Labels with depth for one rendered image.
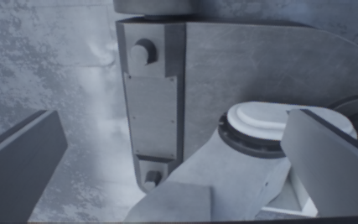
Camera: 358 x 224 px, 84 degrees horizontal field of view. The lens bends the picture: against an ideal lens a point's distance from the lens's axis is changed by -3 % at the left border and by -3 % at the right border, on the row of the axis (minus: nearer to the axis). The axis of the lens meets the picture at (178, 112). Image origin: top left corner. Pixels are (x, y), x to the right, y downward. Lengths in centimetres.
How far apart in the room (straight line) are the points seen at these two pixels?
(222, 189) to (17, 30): 82
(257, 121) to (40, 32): 73
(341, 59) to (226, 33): 23
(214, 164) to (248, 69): 23
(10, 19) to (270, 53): 81
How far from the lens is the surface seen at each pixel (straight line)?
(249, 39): 46
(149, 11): 44
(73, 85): 84
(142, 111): 52
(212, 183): 30
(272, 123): 36
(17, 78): 100
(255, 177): 32
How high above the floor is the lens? 61
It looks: 59 degrees down
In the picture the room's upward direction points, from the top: 160 degrees counter-clockwise
